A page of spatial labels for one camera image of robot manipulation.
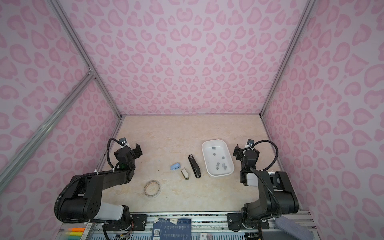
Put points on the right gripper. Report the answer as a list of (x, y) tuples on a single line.
[(239, 152)]

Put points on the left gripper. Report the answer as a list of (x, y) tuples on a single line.
[(136, 152)]

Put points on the blue mini stapler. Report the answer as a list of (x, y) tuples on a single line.
[(175, 167)]

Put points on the black stapler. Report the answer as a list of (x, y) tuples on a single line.
[(195, 167)]

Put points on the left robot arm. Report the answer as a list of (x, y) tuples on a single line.
[(80, 201)]

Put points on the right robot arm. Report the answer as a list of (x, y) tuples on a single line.
[(276, 193)]

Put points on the white plastic tray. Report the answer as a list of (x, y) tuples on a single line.
[(223, 156)]

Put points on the clear tape roll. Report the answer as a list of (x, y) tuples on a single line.
[(152, 189)]

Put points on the grey cloth pad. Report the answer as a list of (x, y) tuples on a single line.
[(293, 229)]

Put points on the highlighter marker set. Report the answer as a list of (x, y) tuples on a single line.
[(83, 233)]

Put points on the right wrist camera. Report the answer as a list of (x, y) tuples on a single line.
[(250, 143)]

